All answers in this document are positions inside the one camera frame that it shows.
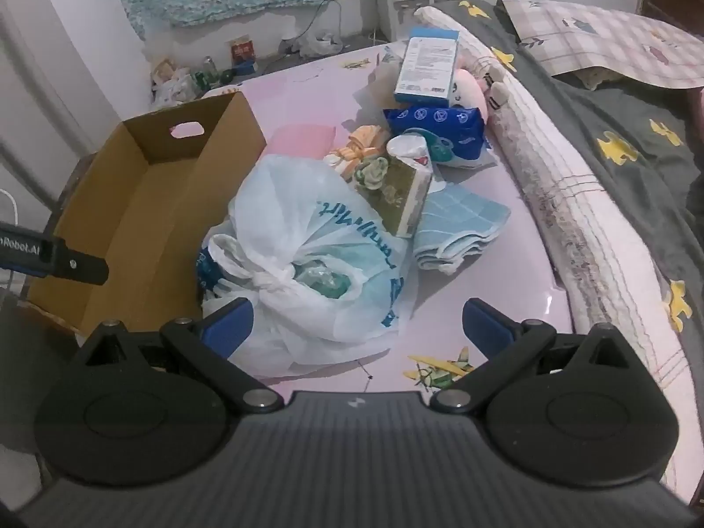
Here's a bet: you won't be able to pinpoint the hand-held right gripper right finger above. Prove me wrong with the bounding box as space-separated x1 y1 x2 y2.
430 297 633 413

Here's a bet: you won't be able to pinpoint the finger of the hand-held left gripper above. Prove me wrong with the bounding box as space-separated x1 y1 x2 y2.
47 238 110 286

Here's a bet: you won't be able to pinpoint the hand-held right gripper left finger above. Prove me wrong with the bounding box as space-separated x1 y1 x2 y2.
82 297 281 413

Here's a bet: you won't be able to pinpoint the brown cardboard box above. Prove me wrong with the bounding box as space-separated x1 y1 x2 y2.
27 92 268 339

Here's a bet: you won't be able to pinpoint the pink plush toy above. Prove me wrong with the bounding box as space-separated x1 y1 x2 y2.
448 63 490 117

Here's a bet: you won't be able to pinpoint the blue white carton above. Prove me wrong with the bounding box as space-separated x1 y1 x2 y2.
393 27 462 105

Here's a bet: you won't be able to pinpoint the gold green tissue pack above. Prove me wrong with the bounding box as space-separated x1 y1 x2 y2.
379 135 436 238

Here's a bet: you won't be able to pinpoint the pile of plastic bags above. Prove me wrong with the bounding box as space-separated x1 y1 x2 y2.
150 58 200 112

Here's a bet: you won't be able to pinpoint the green bottles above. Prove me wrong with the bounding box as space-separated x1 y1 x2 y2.
190 55 237 90

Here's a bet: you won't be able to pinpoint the small red box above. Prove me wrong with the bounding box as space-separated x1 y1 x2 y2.
228 38 259 67

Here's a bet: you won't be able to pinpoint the white plastic floor bag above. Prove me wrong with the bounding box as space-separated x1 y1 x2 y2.
300 30 345 59

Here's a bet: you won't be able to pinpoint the pink plaid pillow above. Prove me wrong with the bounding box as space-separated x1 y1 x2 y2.
498 0 704 92

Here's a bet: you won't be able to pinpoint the white water dispenser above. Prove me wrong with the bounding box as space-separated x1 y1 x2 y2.
375 0 435 42

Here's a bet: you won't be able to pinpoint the black power cable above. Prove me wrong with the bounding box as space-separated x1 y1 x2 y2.
297 0 342 49

